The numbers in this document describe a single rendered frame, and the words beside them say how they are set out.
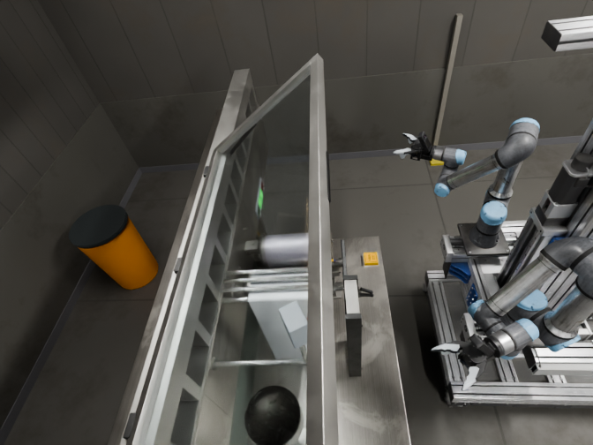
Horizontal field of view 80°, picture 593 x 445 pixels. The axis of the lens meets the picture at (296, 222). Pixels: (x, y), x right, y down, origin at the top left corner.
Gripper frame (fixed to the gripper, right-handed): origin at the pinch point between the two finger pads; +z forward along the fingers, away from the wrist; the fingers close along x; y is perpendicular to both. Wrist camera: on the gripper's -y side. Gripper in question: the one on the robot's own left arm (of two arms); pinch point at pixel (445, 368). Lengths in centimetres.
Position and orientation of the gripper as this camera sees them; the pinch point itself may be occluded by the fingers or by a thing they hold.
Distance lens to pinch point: 134.8
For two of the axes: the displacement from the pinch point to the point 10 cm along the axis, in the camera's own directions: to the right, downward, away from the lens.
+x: -3.6, -5.7, 7.4
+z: -9.2, 3.7, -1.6
